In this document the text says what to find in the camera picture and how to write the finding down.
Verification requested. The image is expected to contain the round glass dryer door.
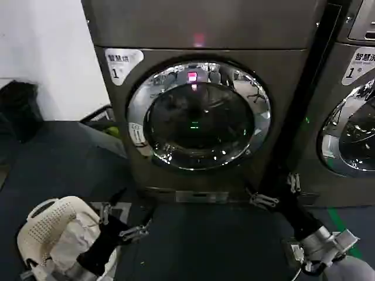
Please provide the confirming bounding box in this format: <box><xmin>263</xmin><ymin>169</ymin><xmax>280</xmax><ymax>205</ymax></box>
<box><xmin>124</xmin><ymin>54</ymin><xmax>272</xmax><ymax>172</ymax></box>

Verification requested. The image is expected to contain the white crumpled cloth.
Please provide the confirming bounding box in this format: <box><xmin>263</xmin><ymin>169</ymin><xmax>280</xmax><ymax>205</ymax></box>
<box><xmin>48</xmin><ymin>215</ymin><xmax>120</xmax><ymax>279</ymax></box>

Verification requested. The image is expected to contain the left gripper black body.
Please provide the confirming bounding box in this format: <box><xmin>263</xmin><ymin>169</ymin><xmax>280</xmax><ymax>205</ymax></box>
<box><xmin>76</xmin><ymin>215</ymin><xmax>127</xmax><ymax>272</ymax></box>

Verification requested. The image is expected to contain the black cable at right wrist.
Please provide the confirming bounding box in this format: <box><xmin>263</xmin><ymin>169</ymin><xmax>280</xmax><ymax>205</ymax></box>
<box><xmin>304</xmin><ymin>253</ymin><xmax>350</xmax><ymax>275</ymax></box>

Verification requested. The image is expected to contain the grey dryer with door shut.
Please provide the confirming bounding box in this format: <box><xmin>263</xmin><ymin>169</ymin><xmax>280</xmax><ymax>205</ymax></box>
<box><xmin>80</xmin><ymin>0</ymin><xmax>345</xmax><ymax>205</ymax></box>

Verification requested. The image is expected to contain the white label sticker with numeral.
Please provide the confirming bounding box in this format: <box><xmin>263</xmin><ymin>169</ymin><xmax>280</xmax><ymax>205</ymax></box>
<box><xmin>104</xmin><ymin>48</ymin><xmax>145</xmax><ymax>86</ymax></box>
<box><xmin>345</xmin><ymin>52</ymin><xmax>375</xmax><ymax>86</ymax></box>

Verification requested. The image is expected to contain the black basket with white rim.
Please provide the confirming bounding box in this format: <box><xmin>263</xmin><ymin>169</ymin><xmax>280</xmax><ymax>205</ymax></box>
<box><xmin>80</xmin><ymin>104</ymin><xmax>120</xmax><ymax>139</ymax></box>

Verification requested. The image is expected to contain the grey dryer beside black gap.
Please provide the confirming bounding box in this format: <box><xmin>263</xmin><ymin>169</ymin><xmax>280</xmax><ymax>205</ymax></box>
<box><xmin>292</xmin><ymin>0</ymin><xmax>375</xmax><ymax>208</ymax></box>

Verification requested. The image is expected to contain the small white round-cornered sticker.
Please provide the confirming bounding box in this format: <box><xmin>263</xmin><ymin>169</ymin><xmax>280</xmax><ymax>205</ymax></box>
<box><xmin>128</xmin><ymin>122</ymin><xmax>148</xmax><ymax>148</ymax></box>

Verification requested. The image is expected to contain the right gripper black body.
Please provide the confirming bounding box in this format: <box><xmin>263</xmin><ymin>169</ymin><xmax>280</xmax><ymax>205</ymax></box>
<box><xmin>271</xmin><ymin>191</ymin><xmax>323</xmax><ymax>239</ymax></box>

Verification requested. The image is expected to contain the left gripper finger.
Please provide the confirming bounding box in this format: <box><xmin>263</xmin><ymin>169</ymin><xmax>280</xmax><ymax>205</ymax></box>
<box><xmin>99</xmin><ymin>187</ymin><xmax>128</xmax><ymax>226</ymax></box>
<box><xmin>119</xmin><ymin>217</ymin><xmax>154</xmax><ymax>241</ymax></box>

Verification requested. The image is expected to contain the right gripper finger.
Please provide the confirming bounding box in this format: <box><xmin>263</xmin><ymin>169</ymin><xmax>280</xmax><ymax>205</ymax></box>
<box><xmin>287</xmin><ymin>172</ymin><xmax>302</xmax><ymax>196</ymax></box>
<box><xmin>243</xmin><ymin>186</ymin><xmax>281</xmax><ymax>209</ymax></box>

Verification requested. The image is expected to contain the green cloth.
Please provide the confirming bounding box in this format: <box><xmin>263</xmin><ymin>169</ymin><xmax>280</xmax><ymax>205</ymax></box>
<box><xmin>105</xmin><ymin>125</ymin><xmax>120</xmax><ymax>140</ymax></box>

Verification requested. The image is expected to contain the round chrome-rimmed glass door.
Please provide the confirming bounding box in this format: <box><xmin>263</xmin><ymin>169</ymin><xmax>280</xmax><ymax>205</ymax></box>
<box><xmin>316</xmin><ymin>78</ymin><xmax>375</xmax><ymax>179</ymax></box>

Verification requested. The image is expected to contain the black bulky bag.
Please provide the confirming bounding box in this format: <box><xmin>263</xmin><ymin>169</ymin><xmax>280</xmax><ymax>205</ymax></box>
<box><xmin>0</xmin><ymin>81</ymin><xmax>45</xmax><ymax>145</ymax></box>

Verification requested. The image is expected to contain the white perforated laundry basket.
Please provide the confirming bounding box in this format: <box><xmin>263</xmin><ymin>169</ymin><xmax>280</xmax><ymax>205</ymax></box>
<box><xmin>16</xmin><ymin>195</ymin><xmax>124</xmax><ymax>281</ymax></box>

